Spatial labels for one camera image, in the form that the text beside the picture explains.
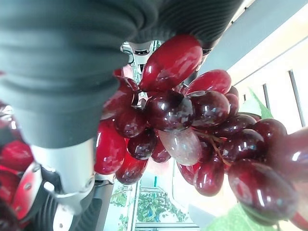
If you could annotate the red grape bunch green leaves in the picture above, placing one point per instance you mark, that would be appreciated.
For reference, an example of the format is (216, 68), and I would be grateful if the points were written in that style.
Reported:
(173, 110)

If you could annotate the white window frame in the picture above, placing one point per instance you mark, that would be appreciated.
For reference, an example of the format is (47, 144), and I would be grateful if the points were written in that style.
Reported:
(294, 96)

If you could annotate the right robot hand black cloth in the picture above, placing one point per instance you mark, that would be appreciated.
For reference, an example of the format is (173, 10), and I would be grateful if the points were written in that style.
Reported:
(55, 60)

